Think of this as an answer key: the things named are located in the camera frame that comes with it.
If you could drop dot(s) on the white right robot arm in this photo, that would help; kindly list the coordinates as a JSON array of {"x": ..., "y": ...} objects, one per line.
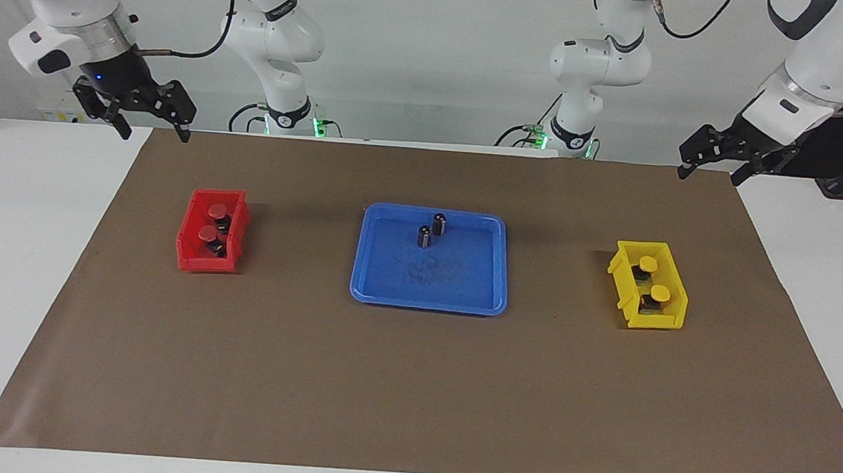
[{"x": 272, "y": 33}]

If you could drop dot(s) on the red push button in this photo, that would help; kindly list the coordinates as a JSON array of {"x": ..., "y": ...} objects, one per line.
[
  {"x": 208, "y": 233},
  {"x": 218, "y": 211}
]

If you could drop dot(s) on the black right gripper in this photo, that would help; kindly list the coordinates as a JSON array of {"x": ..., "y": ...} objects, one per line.
[{"x": 124, "y": 78}]

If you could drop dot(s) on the red plastic bin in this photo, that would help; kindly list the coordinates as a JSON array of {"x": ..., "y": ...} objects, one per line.
[{"x": 187, "y": 246}]

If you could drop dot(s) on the yellow plastic bin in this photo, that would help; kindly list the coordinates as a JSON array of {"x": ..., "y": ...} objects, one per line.
[{"x": 672, "y": 313}]

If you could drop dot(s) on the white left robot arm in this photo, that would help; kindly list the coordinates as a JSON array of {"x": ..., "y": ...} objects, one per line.
[{"x": 597, "y": 59}]

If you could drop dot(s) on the white power strip box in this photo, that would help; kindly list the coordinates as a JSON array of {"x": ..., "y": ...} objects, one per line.
[{"x": 55, "y": 111}]

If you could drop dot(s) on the brown paper table mat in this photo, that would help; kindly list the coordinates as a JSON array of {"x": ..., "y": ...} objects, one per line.
[{"x": 411, "y": 384}]

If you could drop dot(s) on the yellow push button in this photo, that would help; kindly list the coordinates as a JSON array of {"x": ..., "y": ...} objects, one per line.
[
  {"x": 647, "y": 263},
  {"x": 659, "y": 292}
]

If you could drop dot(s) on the blue plastic tray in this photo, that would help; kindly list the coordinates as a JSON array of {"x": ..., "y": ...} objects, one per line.
[{"x": 455, "y": 280}]

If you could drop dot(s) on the small black cylinder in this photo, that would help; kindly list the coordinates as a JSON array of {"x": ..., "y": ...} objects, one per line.
[
  {"x": 439, "y": 224},
  {"x": 424, "y": 237}
]

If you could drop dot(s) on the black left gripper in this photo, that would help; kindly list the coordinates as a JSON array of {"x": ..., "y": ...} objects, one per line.
[{"x": 747, "y": 140}]

